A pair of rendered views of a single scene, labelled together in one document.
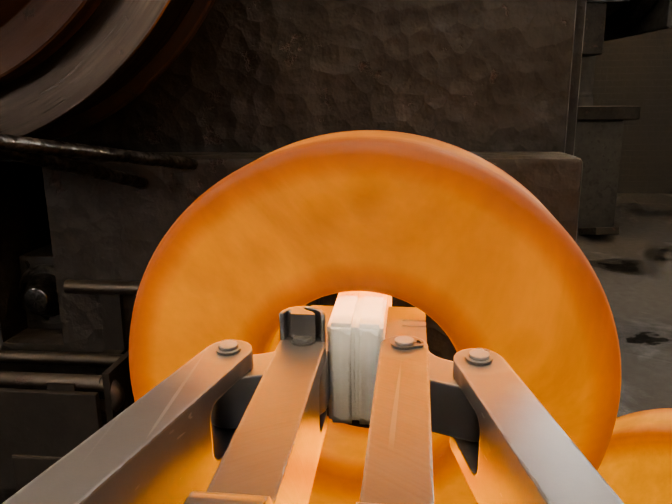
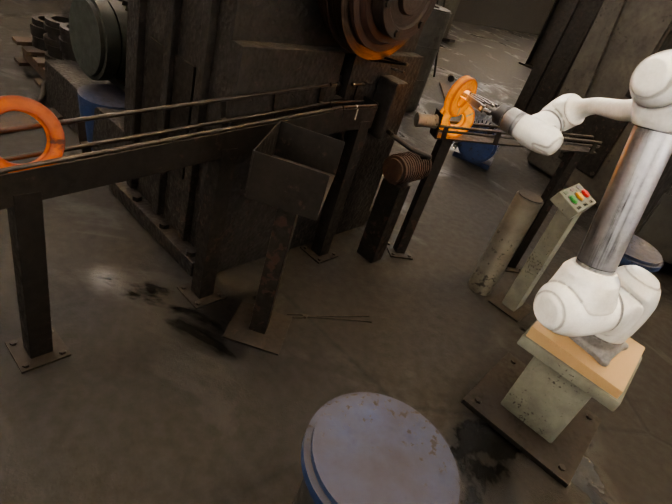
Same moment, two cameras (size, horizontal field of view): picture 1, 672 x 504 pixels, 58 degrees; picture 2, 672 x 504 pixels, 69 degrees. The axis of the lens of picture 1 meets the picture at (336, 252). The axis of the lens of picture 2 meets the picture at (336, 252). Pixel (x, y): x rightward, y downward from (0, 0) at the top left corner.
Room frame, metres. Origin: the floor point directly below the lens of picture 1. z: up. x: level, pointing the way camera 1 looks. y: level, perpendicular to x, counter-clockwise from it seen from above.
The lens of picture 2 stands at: (-0.50, 1.83, 1.23)
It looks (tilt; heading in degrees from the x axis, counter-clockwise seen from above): 33 degrees down; 298
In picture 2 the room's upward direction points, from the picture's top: 18 degrees clockwise
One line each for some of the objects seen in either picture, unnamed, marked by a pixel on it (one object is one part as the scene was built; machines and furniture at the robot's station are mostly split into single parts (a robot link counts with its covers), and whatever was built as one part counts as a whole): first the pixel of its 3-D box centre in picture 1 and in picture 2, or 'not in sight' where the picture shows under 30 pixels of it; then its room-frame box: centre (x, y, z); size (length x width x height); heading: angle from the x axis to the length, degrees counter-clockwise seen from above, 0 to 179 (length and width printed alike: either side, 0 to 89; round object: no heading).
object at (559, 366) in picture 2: not in sight; (580, 350); (-0.64, 0.28, 0.33); 0.32 x 0.32 x 0.04; 86
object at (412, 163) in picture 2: not in sight; (392, 206); (0.29, -0.02, 0.27); 0.22 x 0.13 x 0.53; 84
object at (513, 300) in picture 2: not in sight; (543, 253); (-0.34, -0.30, 0.31); 0.24 x 0.16 x 0.62; 84
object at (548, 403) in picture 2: not in sight; (553, 385); (-0.64, 0.28, 0.16); 0.40 x 0.40 x 0.31; 86
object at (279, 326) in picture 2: not in sight; (276, 250); (0.25, 0.81, 0.36); 0.26 x 0.20 x 0.72; 119
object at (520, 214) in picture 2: not in sight; (503, 245); (-0.18, -0.28, 0.26); 0.12 x 0.12 x 0.52
